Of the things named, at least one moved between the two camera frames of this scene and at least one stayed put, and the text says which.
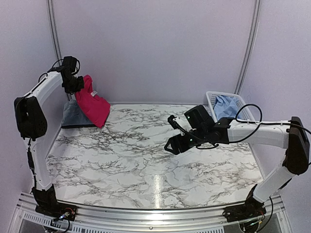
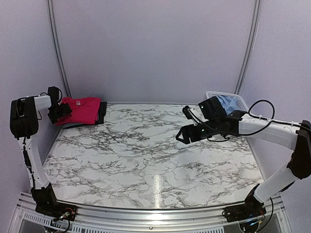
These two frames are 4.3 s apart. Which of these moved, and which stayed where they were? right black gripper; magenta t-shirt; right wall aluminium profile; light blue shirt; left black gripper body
Moved: left black gripper body; right black gripper; magenta t-shirt
Stayed: light blue shirt; right wall aluminium profile
